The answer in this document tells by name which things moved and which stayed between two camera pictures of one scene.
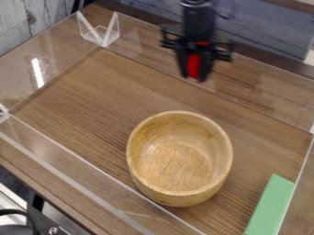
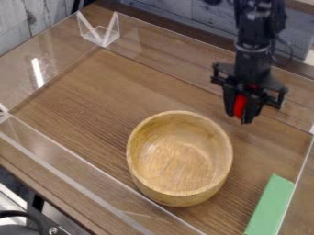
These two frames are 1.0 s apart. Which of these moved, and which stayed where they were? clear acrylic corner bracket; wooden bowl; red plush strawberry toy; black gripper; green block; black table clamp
Moved: red plush strawberry toy; black gripper
Stayed: wooden bowl; green block; black table clamp; clear acrylic corner bracket
